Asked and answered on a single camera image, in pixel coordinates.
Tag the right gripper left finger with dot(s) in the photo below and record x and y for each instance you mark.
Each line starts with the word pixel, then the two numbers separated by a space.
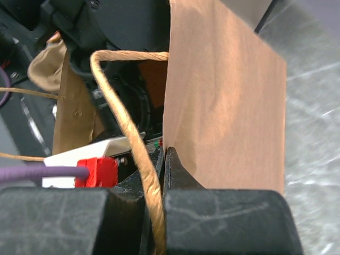
pixel 78 220

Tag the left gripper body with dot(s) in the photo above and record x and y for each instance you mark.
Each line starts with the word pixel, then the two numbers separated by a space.
pixel 140 85

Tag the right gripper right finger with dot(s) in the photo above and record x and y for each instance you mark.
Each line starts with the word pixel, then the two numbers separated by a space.
pixel 231 221

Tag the brown paper bag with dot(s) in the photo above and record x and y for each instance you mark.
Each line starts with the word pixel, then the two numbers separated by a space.
pixel 224 110

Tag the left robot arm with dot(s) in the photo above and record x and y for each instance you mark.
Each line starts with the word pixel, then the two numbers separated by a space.
pixel 88 26

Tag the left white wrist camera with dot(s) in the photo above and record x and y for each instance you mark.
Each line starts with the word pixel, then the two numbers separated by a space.
pixel 100 158

